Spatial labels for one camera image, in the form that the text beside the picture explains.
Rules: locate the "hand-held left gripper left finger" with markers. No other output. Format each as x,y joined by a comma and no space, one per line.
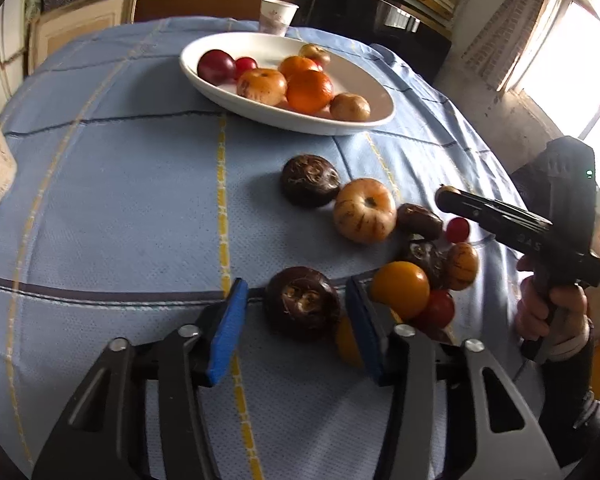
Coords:
225,335

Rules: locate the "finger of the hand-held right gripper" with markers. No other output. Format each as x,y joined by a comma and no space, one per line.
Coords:
480,210

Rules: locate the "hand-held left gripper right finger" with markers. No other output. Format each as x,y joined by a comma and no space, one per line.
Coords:
367,335

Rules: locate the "small yellow tomato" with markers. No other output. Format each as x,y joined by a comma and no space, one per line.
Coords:
347,342

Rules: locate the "small red tomato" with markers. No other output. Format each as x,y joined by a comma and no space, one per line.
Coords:
457,229

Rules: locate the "large yellow tomato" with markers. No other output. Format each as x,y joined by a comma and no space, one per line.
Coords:
400,290

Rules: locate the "small tan pepino melon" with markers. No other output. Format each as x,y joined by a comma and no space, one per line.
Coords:
462,266

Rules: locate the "dark brown water chestnut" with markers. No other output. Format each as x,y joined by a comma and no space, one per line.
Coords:
310,180
419,220
302,307
422,260

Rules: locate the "dark purple plum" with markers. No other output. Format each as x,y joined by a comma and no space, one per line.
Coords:
216,66
436,334

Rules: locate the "large orange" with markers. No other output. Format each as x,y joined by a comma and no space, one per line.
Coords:
310,91

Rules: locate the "small orange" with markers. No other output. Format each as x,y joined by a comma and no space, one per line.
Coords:
297,64

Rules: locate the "white oval plate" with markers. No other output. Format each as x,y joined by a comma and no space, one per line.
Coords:
220,95

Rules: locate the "orange striped pepino melon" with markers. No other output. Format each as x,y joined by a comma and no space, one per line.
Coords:
261,86

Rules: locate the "person's right forearm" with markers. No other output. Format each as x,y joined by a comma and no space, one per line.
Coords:
570,400

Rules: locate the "person's right hand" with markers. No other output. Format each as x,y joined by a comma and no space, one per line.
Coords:
572,315

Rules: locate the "white framed window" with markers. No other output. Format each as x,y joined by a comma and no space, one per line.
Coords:
580,60

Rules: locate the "blue checked tablecloth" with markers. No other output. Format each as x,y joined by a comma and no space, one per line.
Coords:
130,210

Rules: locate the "brick pattern curtain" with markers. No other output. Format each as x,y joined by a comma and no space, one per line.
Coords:
505,25

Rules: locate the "white paper cup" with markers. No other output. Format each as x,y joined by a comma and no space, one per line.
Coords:
277,16

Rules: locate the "light wooden picture frame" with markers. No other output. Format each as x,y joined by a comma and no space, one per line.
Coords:
80,25

